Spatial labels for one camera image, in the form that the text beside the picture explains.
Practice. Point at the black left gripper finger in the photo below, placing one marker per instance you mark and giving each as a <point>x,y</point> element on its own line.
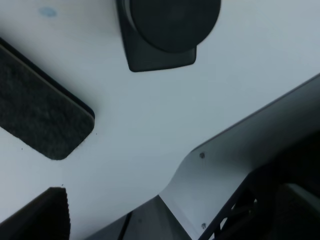
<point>46,217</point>

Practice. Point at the black felt whiteboard eraser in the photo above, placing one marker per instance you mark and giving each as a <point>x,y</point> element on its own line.
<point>38,110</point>

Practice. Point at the dark green pump bottle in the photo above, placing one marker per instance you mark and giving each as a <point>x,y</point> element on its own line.
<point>164,34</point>

